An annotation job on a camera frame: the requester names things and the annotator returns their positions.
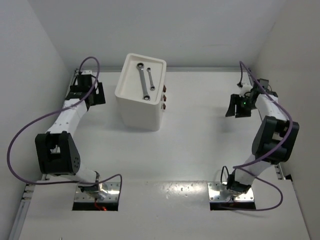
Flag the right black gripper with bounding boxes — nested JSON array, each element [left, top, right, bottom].
[[226, 94, 257, 118]]

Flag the white drawer cabinet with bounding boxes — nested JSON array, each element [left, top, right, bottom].
[[114, 53, 167, 132]]

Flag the long silver ratchet wrench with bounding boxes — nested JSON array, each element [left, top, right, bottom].
[[136, 62, 150, 101]]

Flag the small silver wrench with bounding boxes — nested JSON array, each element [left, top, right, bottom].
[[146, 67, 156, 91]]

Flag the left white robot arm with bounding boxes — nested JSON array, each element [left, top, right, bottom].
[[35, 70, 108, 201]]

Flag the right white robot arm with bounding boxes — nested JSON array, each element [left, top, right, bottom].
[[225, 78, 300, 196]]

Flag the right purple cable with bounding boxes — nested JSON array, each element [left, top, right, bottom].
[[219, 60, 293, 211]]

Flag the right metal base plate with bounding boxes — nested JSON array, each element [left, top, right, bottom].
[[207, 181, 255, 203]]

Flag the metal base plate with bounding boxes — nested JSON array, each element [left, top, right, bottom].
[[74, 182, 121, 203], [207, 181, 255, 203]]

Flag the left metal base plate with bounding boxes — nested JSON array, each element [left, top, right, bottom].
[[74, 182, 121, 203]]

